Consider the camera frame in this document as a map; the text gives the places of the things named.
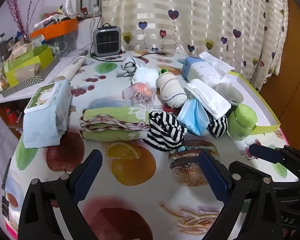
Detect white paper roll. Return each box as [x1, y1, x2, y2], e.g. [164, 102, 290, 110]
[55, 56, 87, 82]

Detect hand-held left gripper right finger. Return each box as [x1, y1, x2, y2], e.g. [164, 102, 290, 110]
[198, 149, 288, 240]

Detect clear plastic bag orange print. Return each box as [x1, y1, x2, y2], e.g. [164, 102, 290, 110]
[122, 82, 157, 109]

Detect fruit print tablecloth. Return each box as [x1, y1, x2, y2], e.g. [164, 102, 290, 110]
[1, 50, 299, 240]

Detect green cardboard box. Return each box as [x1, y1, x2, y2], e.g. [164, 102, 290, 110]
[2, 47, 54, 87]

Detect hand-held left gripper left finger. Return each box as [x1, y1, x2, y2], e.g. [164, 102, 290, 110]
[18, 149, 103, 240]

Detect black white striped sock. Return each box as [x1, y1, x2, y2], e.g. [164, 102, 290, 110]
[143, 110, 188, 152]
[207, 110, 228, 138]

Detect grey space heater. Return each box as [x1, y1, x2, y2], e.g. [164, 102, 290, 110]
[93, 23, 123, 57]

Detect green towel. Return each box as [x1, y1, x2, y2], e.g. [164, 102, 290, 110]
[80, 106, 150, 140]

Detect black binder clips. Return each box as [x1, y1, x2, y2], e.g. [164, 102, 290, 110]
[0, 194, 9, 220]

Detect grey knotted socks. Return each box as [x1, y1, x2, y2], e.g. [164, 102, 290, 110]
[116, 57, 147, 77]

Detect grey chevron box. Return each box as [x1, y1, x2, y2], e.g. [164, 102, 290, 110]
[0, 55, 60, 98]

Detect beige striped sock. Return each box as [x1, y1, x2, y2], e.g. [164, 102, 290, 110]
[156, 72, 188, 108]

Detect orange storage box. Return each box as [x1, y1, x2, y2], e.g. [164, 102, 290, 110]
[30, 19, 79, 55]

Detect heart print curtain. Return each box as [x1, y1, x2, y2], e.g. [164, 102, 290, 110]
[100, 0, 289, 92]

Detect blue tissue pack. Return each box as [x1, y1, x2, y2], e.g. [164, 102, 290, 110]
[182, 51, 235, 85]

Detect green blue wet wipes pack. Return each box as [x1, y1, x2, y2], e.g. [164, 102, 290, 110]
[23, 80, 73, 148]

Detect white folded cloth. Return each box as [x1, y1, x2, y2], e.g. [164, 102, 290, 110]
[186, 79, 232, 120]

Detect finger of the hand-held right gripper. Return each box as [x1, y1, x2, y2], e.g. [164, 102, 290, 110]
[248, 142, 300, 182]

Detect green jar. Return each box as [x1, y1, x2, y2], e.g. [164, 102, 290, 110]
[227, 104, 258, 141]

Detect clear plastic cup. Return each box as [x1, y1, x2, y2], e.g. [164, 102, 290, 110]
[216, 83, 245, 105]

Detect wooden wardrobe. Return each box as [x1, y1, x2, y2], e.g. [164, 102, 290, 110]
[261, 0, 300, 153]

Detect purple decorative branches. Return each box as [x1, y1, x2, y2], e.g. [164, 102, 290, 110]
[7, 0, 44, 43]

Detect black heater cable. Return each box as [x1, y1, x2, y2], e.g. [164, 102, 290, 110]
[90, 51, 175, 62]

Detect blue face mask stack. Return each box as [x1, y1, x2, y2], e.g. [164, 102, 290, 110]
[176, 98, 210, 135]

